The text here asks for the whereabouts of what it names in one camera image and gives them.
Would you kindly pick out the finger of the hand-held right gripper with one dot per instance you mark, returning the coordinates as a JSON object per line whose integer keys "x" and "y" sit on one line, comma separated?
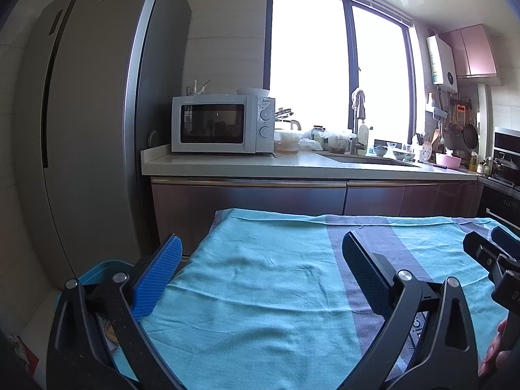
{"x": 481, "y": 248}
{"x": 505, "y": 239}

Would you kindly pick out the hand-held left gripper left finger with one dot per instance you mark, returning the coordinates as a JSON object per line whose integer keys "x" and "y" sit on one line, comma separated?
{"x": 158, "y": 280}

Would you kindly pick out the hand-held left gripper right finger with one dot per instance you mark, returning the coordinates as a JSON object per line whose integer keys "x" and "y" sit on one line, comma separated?
{"x": 365, "y": 276}

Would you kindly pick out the blue plastic bin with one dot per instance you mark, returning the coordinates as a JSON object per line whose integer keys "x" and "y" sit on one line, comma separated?
{"x": 97, "y": 270}

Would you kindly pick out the person's right hand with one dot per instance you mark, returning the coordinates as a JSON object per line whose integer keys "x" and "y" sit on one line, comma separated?
{"x": 493, "y": 353}

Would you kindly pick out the black built-in oven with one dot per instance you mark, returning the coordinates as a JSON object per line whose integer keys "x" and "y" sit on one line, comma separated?
{"x": 503, "y": 205}

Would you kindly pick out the pink basin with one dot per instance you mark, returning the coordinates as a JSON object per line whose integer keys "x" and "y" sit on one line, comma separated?
{"x": 447, "y": 160}

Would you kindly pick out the teal and grey tablecloth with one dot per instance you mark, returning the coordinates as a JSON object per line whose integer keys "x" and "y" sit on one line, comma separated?
{"x": 264, "y": 284}

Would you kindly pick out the black hanging pan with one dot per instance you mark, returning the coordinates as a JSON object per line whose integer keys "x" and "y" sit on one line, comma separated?
{"x": 471, "y": 136}

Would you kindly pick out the white utensil holder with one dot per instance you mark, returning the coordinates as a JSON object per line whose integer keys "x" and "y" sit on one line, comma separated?
{"x": 422, "y": 152}

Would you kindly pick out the brown kitchen cabinet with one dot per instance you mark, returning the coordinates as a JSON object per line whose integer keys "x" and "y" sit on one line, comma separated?
{"x": 252, "y": 199}

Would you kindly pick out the clear plastic food bag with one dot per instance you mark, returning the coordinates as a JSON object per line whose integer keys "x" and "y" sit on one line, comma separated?
{"x": 338, "y": 142}

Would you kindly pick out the glass jar with lid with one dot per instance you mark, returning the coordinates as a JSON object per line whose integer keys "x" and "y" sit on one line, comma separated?
{"x": 318, "y": 136}

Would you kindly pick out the red printed bag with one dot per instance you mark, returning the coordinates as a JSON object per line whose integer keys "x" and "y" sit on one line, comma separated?
{"x": 26, "y": 357}

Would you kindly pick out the silver refrigerator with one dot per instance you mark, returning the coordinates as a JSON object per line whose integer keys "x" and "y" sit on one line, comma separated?
{"x": 93, "y": 130}

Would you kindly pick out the white microwave oven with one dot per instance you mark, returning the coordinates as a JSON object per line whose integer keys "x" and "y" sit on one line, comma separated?
{"x": 211, "y": 124}

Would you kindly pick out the steel kitchen faucet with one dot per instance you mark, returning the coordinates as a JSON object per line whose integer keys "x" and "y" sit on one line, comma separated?
{"x": 359, "y": 105}

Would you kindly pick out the white water heater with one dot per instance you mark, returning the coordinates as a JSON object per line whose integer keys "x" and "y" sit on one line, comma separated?
{"x": 440, "y": 61}

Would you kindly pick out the kitchen window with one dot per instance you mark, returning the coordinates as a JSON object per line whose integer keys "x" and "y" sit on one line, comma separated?
{"x": 308, "y": 69}

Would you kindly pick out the pink wall cabinet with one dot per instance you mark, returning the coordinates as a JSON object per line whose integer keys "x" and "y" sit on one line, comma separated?
{"x": 475, "y": 50}

